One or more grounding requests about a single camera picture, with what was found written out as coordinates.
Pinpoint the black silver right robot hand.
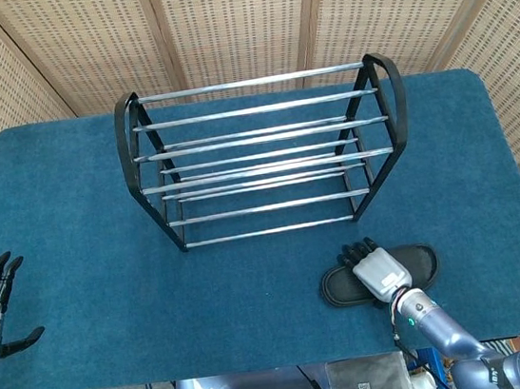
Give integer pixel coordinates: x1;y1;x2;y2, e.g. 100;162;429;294
335;231;417;313

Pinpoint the black rubber slipper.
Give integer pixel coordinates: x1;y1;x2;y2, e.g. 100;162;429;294
315;239;446;312

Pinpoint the black chrome shoe rack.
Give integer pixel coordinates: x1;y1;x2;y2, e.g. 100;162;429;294
109;49;424;261

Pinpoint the grey pouch with label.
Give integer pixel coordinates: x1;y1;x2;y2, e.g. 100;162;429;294
323;350;417;389

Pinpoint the blue carpet table cover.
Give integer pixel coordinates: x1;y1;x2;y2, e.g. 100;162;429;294
0;58;520;389

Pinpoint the bamboo folding screen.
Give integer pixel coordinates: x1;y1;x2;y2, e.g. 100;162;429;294
0;0;520;335

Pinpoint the blue metal frame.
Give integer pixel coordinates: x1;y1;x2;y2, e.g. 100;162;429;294
414;345;453;389

